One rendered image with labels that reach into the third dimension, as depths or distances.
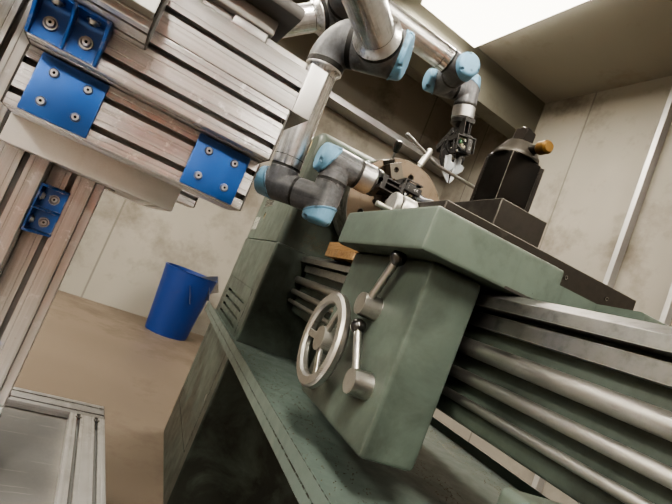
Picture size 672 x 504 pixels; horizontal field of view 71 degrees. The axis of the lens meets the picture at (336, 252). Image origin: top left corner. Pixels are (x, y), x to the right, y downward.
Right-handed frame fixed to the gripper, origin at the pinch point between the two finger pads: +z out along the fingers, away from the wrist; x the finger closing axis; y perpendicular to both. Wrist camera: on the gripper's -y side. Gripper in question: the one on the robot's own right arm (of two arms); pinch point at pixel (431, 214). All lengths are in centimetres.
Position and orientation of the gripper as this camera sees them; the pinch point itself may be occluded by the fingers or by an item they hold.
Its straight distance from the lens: 131.0
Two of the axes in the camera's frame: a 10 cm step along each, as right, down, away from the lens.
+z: 8.6, 3.8, 3.3
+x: 3.8, -9.2, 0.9
